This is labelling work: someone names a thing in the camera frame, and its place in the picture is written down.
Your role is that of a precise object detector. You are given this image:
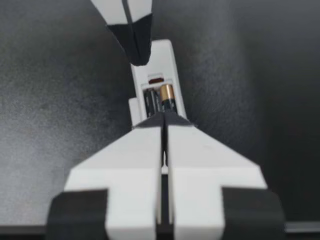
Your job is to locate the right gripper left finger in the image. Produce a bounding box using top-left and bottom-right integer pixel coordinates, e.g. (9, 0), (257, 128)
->
(44, 112), (164, 240)

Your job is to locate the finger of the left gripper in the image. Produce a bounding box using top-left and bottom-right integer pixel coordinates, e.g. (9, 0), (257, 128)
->
(89, 0), (141, 67)
(124, 0), (154, 67)

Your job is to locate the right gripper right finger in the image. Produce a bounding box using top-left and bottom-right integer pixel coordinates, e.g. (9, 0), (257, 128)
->
(162, 112), (288, 240)

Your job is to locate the white remote control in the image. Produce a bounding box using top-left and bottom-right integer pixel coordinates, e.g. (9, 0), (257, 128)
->
(128, 39), (199, 131)

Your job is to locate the black and copper battery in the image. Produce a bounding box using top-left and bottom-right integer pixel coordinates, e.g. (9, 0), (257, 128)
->
(143, 87), (161, 119)
(159, 84), (180, 116)

